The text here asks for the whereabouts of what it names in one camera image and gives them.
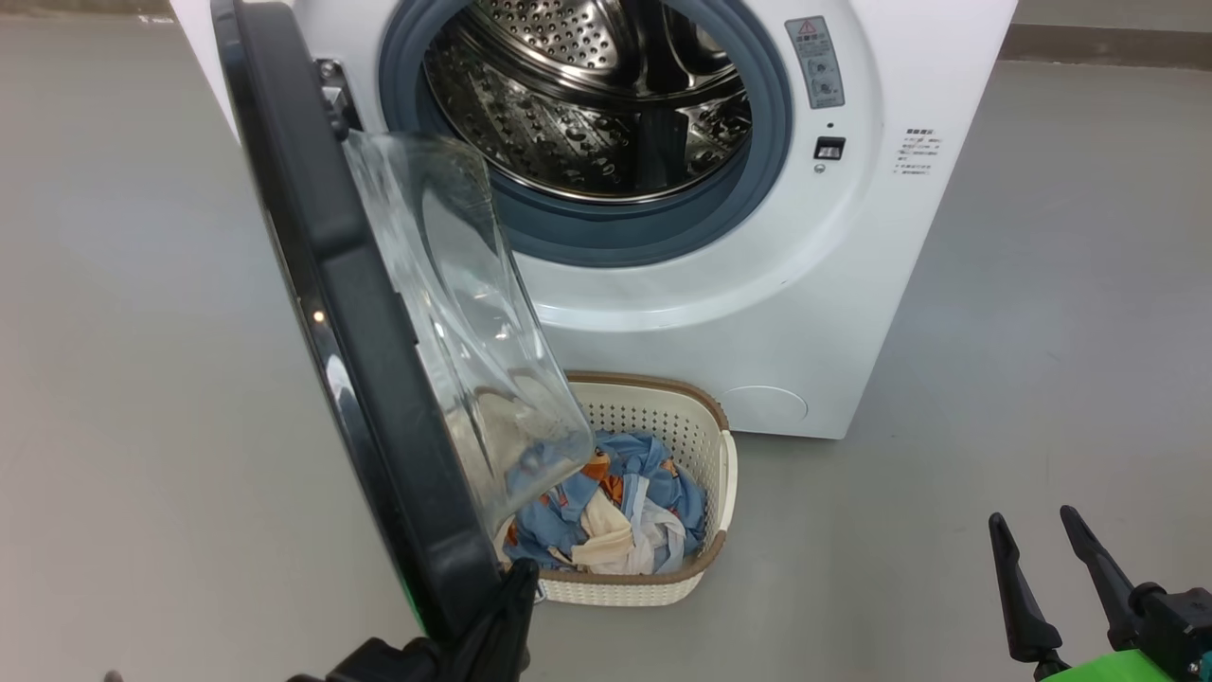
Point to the perforated steel washer drum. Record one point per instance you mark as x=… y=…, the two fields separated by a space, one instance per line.
x=568 y=123

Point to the grey warning sticker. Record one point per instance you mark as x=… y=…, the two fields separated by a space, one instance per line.
x=816 y=62

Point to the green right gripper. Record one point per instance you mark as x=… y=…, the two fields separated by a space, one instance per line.
x=1108 y=670

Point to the black door latch socket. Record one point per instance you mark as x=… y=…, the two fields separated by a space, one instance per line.
x=829 y=149

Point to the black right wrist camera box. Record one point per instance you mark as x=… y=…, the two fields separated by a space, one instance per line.
x=1179 y=630

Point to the blue bear-print garment white lining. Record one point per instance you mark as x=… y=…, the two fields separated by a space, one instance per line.
x=625 y=540

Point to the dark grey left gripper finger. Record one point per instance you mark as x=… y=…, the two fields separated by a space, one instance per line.
x=521 y=616
x=473 y=654

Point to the metal door hinge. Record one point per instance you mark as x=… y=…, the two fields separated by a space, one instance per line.
x=336 y=95

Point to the round white drain filter cover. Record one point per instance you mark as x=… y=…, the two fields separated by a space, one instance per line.
x=762 y=407

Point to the black round glass washer door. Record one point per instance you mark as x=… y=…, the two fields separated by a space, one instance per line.
x=379 y=332

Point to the white front-load washing machine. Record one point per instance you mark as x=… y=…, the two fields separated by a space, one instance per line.
x=805 y=284

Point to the cream laundry basket brown rim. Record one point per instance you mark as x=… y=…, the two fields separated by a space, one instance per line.
x=701 y=445

